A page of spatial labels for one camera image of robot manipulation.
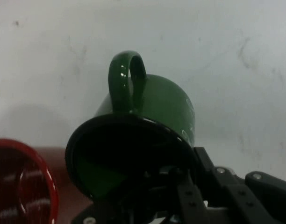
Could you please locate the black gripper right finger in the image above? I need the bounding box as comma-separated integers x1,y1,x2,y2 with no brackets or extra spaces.
193,146,286,224

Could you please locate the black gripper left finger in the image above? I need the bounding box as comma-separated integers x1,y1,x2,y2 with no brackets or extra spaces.
71,166,209,224

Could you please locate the red enamel cup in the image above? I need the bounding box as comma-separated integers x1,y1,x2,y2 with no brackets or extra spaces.
0,138,60,224

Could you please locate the green enamel mug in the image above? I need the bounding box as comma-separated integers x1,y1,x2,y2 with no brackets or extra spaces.
64,50,200,206

